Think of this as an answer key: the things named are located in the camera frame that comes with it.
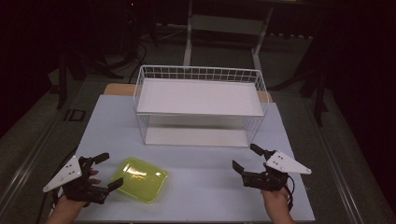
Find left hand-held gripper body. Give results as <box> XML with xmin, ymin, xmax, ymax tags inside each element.
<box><xmin>42</xmin><ymin>155</ymin><xmax>110</xmax><ymax>205</ymax></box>

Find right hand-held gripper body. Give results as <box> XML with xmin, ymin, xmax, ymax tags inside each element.
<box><xmin>242</xmin><ymin>149</ymin><xmax>313</xmax><ymax>192</ymax></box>

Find yellow-green plastic plate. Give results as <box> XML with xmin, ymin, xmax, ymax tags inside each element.
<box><xmin>110</xmin><ymin>156</ymin><xmax>169</xmax><ymax>204</ymax></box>

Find white wire shelf rack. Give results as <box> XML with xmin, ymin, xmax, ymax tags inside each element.
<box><xmin>133</xmin><ymin>64</ymin><xmax>271</xmax><ymax>148</ymax></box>

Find person's right hand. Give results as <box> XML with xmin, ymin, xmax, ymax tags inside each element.
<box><xmin>261</xmin><ymin>186</ymin><xmax>291</xmax><ymax>213</ymax></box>

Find person's left hand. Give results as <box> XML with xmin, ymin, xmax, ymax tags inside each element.
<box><xmin>54</xmin><ymin>167</ymin><xmax>103</xmax><ymax>209</ymax></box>

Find black floor socket box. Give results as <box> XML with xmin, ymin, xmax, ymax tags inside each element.
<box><xmin>64</xmin><ymin>108</ymin><xmax>86</xmax><ymax>123</ymax></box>

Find black stand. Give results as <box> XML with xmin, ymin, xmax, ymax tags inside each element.
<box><xmin>55</xmin><ymin>52</ymin><xmax>85</xmax><ymax>110</ymax></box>
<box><xmin>298</xmin><ymin>62</ymin><xmax>330</xmax><ymax>128</ymax></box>

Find black cable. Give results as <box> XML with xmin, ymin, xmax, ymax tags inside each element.
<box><xmin>282</xmin><ymin>175</ymin><xmax>295</xmax><ymax>212</ymax></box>

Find black cables on floor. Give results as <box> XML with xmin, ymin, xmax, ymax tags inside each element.
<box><xmin>92</xmin><ymin>18</ymin><xmax>163</xmax><ymax>84</ymax></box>

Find white metal table frame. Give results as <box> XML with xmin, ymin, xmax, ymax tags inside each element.
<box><xmin>182</xmin><ymin>0</ymin><xmax>276</xmax><ymax>73</ymax></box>

